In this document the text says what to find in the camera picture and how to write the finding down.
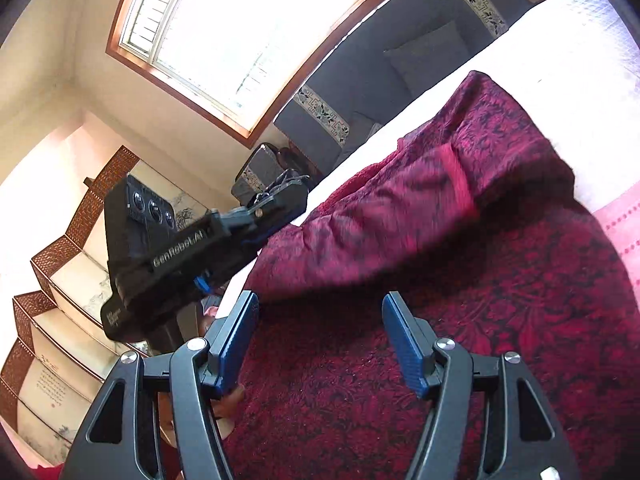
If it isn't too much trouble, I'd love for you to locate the blue sofa with patterned stripes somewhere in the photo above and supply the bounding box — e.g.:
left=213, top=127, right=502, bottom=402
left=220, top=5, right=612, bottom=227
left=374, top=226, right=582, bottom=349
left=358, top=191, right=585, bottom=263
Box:
left=276, top=0, right=532, bottom=176

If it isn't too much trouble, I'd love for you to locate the blue square cushion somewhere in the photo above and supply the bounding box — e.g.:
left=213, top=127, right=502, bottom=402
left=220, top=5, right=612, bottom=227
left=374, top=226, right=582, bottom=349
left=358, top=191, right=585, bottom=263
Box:
left=384, top=21, right=470, bottom=99

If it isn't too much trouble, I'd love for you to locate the pink checked bed cover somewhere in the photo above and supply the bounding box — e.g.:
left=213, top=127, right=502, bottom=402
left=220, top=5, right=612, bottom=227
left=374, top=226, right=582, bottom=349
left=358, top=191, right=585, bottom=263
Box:
left=219, top=0, right=639, bottom=315

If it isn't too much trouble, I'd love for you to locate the blue armchair in corner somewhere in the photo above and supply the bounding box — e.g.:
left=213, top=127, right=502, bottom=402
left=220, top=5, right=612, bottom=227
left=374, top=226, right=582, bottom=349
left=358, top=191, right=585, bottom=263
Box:
left=231, top=143, right=284, bottom=206

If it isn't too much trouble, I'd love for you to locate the wooden framed window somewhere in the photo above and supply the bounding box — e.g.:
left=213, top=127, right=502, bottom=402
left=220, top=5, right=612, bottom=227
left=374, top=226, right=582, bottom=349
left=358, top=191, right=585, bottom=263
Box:
left=106, top=0, right=383, bottom=146

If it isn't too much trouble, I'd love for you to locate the dark red patterned sweater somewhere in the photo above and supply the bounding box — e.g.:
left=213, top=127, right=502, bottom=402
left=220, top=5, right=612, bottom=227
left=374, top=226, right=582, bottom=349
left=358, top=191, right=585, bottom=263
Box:
left=224, top=72, right=639, bottom=479

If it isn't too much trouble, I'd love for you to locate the painted folding screen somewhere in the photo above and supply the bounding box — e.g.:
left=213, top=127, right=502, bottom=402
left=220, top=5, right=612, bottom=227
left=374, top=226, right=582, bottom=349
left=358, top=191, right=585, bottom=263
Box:
left=1, top=146, right=206, bottom=466

